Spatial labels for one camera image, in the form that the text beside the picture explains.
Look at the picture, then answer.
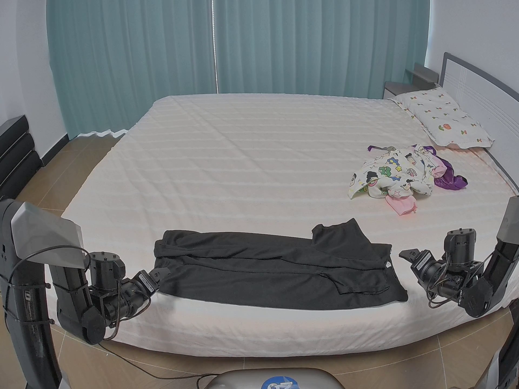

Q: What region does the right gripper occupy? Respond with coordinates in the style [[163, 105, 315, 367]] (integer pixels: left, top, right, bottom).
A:
[[399, 249, 438, 287]]

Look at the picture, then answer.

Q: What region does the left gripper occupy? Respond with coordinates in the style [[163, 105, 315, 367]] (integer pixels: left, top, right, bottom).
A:
[[134, 267, 171, 296]]

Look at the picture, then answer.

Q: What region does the black T-shirt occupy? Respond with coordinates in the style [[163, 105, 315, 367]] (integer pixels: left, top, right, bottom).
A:
[[153, 218, 408, 311]]

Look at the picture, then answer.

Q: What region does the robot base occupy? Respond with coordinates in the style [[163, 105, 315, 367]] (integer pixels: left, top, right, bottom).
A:
[[213, 368, 341, 389]]

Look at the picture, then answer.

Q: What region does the bed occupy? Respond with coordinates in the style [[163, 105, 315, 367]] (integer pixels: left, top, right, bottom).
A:
[[45, 52, 519, 357]]

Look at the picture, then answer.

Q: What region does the pink garment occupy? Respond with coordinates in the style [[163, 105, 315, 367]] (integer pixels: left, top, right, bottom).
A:
[[385, 156, 447, 217]]

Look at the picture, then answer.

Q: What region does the white printed pyjama top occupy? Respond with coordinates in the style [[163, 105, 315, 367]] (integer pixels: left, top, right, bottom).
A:
[[347, 144, 434, 200]]

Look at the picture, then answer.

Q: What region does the purple garment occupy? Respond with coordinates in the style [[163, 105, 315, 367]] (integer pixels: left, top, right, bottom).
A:
[[367, 144, 469, 191]]

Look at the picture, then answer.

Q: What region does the white printed pillow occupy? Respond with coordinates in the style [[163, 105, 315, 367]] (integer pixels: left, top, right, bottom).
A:
[[389, 87, 495, 150]]

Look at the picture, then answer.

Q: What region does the grey bedside table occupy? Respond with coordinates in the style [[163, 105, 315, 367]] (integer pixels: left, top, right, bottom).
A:
[[383, 63, 440, 99]]

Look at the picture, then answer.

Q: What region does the black chest of drawers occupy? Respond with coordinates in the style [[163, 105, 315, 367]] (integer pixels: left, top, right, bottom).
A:
[[0, 115, 43, 202]]

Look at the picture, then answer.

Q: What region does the blue-green curtain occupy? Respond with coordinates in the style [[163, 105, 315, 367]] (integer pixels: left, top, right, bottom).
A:
[[46, 0, 219, 140], [213, 0, 431, 99]]

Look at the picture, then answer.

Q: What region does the black cable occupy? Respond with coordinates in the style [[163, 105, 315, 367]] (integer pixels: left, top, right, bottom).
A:
[[103, 337, 220, 385]]

